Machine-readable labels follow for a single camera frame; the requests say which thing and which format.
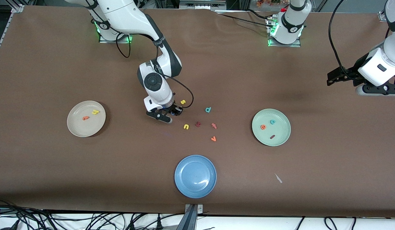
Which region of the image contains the brown paper table cover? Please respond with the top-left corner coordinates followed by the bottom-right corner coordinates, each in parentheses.
top-left (0, 6), bottom-right (395, 218)

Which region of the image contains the blue plate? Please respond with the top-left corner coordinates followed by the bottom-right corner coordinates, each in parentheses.
top-left (174, 155), bottom-right (217, 199)

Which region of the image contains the beige brown plate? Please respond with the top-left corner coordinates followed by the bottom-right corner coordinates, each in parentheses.
top-left (67, 100), bottom-right (107, 138)

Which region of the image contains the light green plate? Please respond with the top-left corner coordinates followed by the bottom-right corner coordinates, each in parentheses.
top-left (251, 108), bottom-right (291, 147)

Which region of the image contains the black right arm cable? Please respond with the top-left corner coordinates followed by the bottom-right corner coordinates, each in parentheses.
top-left (115, 32), bottom-right (194, 109)

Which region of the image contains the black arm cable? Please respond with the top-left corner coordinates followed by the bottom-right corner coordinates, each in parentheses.
top-left (328, 0), bottom-right (354, 80)
top-left (115, 32), bottom-right (194, 109)

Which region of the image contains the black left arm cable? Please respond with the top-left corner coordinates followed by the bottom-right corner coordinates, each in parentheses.
top-left (328, 0), bottom-right (354, 80)

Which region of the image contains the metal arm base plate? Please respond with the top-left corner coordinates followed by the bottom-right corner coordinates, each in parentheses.
top-left (267, 18), bottom-right (302, 48)
top-left (99, 19), bottom-right (134, 43)

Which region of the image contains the silver mount bracket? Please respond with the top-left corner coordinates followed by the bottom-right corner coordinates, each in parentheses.
top-left (185, 204), bottom-right (204, 214)

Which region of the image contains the black base cable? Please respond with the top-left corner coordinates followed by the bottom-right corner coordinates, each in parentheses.
top-left (245, 9), bottom-right (274, 23)
top-left (215, 12), bottom-right (274, 27)

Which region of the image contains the silver frame bar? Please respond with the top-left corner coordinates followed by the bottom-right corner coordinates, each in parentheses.
top-left (179, 0), bottom-right (227, 11)

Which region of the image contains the dark aluminium mount post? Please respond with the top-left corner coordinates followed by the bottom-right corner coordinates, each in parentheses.
top-left (179, 204), bottom-right (198, 230)

